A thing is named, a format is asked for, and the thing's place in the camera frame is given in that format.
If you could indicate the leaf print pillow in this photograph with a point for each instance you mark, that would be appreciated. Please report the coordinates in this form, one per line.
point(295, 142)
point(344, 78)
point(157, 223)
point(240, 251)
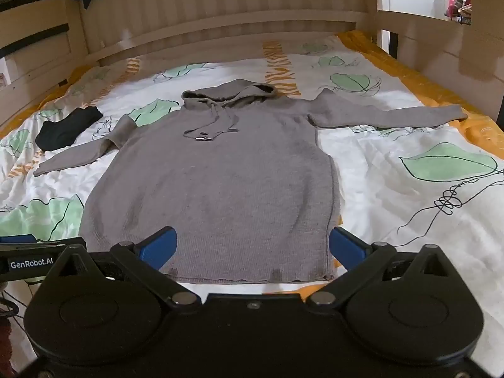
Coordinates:
point(102, 78)

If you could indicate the black folded cloth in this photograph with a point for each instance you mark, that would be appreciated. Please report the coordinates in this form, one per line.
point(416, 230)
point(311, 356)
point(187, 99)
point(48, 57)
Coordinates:
point(67, 130)

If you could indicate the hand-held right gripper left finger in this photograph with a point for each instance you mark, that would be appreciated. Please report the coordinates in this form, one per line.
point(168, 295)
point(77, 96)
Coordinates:
point(159, 246)

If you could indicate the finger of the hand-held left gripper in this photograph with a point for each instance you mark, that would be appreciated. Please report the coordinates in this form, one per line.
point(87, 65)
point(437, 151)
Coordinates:
point(39, 249)

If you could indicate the red patterned clothes pile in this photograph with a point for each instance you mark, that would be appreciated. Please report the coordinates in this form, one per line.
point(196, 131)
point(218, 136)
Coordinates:
point(456, 0)

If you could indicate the leaf print white orange duvet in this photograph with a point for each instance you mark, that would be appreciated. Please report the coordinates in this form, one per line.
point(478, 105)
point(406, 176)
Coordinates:
point(393, 189)

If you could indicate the wooden bed frame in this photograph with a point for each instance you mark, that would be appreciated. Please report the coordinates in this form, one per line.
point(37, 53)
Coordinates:
point(236, 0)

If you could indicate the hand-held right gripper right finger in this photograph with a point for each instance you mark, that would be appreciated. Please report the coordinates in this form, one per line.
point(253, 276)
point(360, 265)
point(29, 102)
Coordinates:
point(346, 246)

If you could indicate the grey knit hoodie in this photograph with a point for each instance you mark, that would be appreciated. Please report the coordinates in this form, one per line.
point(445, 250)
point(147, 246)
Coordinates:
point(236, 185)

